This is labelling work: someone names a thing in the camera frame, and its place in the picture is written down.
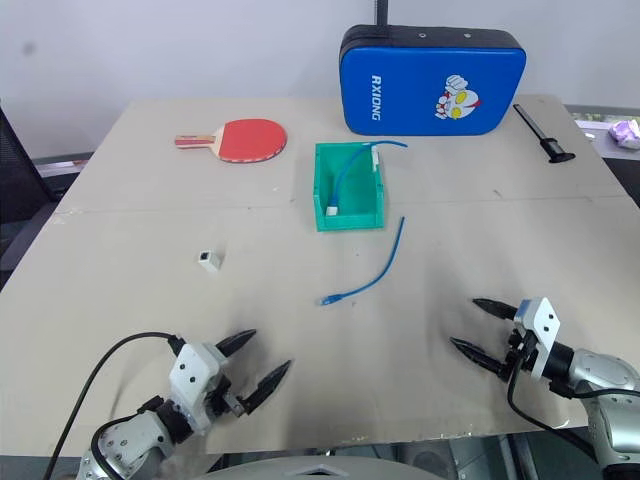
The green plastic bin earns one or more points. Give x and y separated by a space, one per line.
350 220

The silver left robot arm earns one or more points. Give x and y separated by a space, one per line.
130 441

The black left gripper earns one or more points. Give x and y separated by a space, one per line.
226 400

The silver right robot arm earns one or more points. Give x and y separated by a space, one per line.
607 385

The blue RXIONG kick pad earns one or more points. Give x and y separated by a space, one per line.
415 95

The gray side desk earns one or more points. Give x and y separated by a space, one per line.
590 120

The small white connector block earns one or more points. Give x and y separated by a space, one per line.
210 261

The red table tennis paddle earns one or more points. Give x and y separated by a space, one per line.
250 140

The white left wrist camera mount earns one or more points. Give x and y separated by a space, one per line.
192 371

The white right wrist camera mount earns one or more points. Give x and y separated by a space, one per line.
542 325

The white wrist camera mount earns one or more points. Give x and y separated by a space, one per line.
192 371
542 325

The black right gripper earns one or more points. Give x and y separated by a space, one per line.
520 357

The gray rounded robot body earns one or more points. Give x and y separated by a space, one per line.
315 470

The crumpled purple white wrapper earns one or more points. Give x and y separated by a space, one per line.
625 134

